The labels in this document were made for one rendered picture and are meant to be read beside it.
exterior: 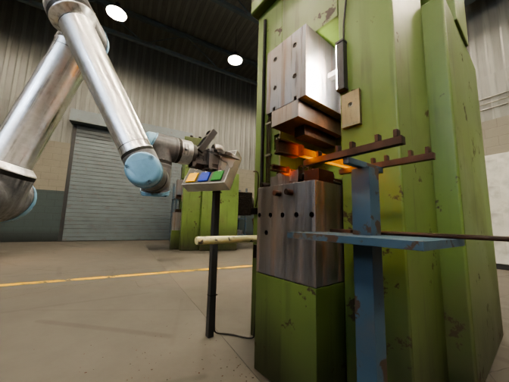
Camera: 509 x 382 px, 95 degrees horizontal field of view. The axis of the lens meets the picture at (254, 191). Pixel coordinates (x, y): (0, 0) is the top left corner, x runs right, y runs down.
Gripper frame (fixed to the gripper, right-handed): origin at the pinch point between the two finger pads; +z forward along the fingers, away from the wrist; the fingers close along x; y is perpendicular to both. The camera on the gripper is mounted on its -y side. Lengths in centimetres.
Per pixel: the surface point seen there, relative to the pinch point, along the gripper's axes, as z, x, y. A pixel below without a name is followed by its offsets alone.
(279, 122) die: 33.0, -6.2, -28.2
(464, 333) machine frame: 91, 55, 74
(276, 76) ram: 33, -9, -58
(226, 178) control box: 19.5, -37.4, 1.4
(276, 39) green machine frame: 47, -24, -98
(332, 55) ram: 57, 12, -70
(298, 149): 1.5, 34.4, 3.7
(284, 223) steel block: 27.0, 4.3, 27.6
